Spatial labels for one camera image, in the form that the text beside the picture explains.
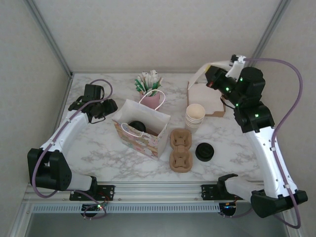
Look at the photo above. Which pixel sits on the pink cylindrical holder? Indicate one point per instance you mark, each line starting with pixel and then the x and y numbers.
pixel 149 101

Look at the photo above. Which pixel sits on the aluminium frame post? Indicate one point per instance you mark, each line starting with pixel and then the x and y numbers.
pixel 267 29
pixel 49 37

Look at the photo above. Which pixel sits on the box of white napkins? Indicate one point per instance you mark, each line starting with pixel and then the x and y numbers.
pixel 219 114

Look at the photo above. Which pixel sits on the beige paper cup stack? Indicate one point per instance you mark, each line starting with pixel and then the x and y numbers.
pixel 195 116

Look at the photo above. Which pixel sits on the wooden stir stick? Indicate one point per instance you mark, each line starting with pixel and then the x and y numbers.
pixel 161 80

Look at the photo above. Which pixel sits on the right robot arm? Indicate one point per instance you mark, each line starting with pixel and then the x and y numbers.
pixel 271 160

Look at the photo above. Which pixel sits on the white napkin stack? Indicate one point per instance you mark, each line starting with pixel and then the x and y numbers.
pixel 205 98

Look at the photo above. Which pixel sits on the controller board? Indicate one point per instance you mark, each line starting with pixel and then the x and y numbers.
pixel 228 208
pixel 92 208

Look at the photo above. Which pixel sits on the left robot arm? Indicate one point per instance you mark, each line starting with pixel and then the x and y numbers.
pixel 64 133

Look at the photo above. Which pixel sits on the brown cardboard cup carrier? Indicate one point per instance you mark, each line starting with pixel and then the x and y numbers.
pixel 180 150

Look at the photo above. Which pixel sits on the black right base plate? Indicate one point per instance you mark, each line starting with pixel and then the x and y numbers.
pixel 209 192

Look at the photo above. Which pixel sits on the black plastic cup lid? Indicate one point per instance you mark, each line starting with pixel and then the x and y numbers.
pixel 137 125

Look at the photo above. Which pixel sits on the aluminium mounting rail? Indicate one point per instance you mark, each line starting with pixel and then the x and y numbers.
pixel 158 191

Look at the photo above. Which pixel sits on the green drink stopper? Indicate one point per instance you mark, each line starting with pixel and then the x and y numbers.
pixel 138 82
pixel 156 85

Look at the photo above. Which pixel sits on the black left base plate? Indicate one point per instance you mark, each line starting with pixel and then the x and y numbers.
pixel 108 192

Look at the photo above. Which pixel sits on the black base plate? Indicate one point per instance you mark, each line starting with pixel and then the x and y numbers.
pixel 108 192
pixel 209 192

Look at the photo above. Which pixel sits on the white paper gift bag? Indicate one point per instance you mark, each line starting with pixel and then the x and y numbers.
pixel 140 145

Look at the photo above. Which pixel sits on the left controller board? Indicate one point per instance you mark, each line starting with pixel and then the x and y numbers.
pixel 92 208

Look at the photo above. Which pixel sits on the black cup lid stack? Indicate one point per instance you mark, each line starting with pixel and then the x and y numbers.
pixel 204 151

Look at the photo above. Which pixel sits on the right controller board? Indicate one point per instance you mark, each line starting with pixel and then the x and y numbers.
pixel 228 208

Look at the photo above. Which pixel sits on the white paper napkin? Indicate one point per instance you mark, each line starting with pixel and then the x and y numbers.
pixel 202 71

